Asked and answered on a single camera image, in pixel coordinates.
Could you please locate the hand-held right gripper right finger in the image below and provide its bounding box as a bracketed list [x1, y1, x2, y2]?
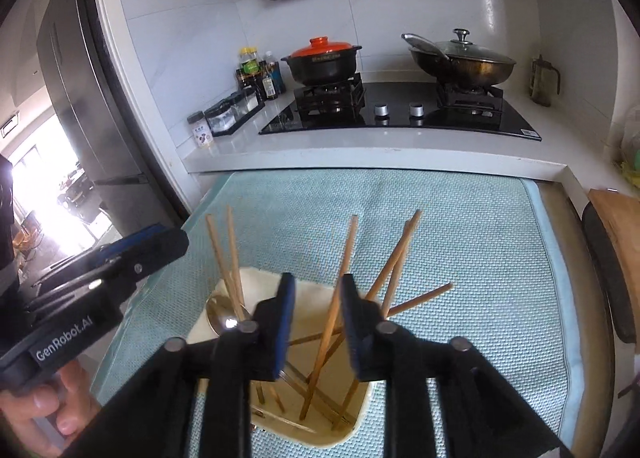
[337, 274, 576, 458]

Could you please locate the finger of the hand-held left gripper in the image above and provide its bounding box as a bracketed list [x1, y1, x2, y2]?
[25, 227, 190, 310]
[50, 224, 169, 275]

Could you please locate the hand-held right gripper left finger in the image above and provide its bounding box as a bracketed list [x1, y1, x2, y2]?
[65, 272, 297, 458]

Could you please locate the wooden chopstick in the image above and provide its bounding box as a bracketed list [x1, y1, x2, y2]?
[365, 209, 423, 301]
[381, 219, 415, 319]
[206, 214, 237, 300]
[226, 205, 248, 319]
[299, 215, 360, 421]
[387, 283, 454, 317]

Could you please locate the cream ribbed utensil holder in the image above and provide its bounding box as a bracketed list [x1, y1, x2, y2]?
[187, 265, 373, 450]

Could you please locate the metal spoon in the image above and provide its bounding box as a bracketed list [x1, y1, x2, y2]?
[205, 295, 252, 339]

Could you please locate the person's left hand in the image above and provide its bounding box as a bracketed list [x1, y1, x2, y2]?
[0, 360, 102, 458]

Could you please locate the white label spice jar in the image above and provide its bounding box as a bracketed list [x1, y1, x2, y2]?
[187, 110, 217, 150]

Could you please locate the light teal table mat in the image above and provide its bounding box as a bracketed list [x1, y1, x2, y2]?
[94, 169, 587, 441]

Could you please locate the grey refrigerator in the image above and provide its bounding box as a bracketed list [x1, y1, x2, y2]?
[36, 0, 192, 239]

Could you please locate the spice jar rack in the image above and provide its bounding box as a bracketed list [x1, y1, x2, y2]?
[204, 90, 266, 137]

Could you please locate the dark sauce bottle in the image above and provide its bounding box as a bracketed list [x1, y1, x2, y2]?
[262, 51, 287, 100]

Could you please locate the yellow cap sauce bottle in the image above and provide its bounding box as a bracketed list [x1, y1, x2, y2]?
[237, 47, 262, 89]

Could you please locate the black gas stove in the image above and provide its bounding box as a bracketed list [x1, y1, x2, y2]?
[258, 72, 543, 142]

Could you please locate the black clay pot orange lid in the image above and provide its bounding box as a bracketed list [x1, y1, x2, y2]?
[280, 36, 364, 87]

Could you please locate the wooden cutting board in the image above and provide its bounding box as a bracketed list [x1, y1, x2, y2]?
[586, 188, 640, 339]

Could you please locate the dark wok with glass lid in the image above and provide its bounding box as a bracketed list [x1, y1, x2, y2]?
[401, 29, 517, 89]

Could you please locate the french press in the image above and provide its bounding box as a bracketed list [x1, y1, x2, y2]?
[530, 54, 562, 108]

